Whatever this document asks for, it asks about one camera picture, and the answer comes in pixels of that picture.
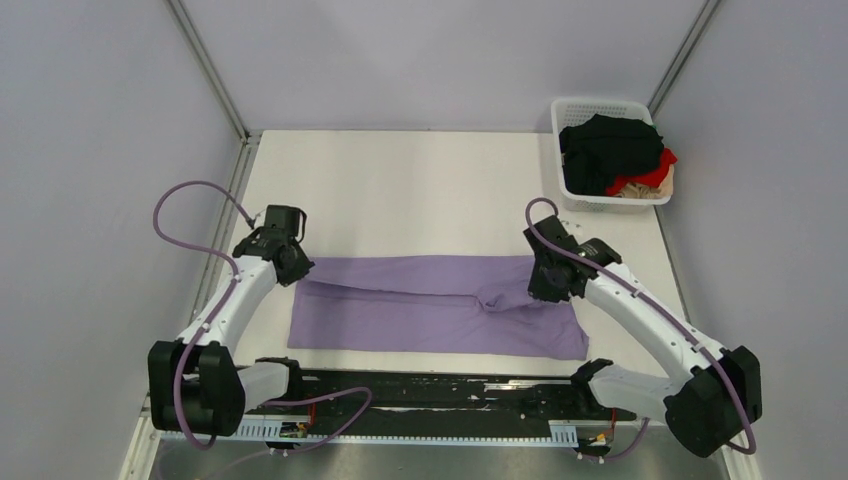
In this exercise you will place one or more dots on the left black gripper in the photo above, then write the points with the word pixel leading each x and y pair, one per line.
pixel 300 271

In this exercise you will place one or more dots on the purple t shirt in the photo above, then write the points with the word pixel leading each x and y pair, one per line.
pixel 431 304

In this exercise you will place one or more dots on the black t shirt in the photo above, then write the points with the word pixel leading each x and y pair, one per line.
pixel 604 148

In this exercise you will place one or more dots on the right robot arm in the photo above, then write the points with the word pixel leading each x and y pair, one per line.
pixel 707 394

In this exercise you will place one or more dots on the red t shirt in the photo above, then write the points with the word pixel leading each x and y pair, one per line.
pixel 653 178

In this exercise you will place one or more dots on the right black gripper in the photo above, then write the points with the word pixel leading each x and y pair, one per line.
pixel 540 292

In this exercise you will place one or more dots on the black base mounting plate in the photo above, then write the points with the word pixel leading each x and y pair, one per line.
pixel 406 403

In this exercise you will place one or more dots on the beige t shirt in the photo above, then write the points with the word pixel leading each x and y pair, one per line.
pixel 644 191

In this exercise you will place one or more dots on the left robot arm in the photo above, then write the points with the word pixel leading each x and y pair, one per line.
pixel 195 387

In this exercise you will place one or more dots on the white slotted cable duct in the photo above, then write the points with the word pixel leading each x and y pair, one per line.
pixel 559 436

